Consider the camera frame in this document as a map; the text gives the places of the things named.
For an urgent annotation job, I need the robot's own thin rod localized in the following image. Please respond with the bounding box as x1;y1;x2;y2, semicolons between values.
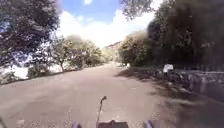
95;95;108;128

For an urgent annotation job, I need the low stone wall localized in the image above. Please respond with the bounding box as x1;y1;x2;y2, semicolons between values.
131;66;224;103

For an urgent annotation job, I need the row of dark trees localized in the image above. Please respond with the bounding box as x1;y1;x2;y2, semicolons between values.
0;0;112;85

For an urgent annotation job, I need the robot's own part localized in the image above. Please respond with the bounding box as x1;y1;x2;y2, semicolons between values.
143;120;154;128
71;122;82;128

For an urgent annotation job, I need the robot's own dark block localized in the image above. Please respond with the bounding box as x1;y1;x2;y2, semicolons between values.
97;119;129;128

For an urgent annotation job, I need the row of dense trees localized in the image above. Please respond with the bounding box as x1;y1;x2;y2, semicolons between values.
116;0;224;73

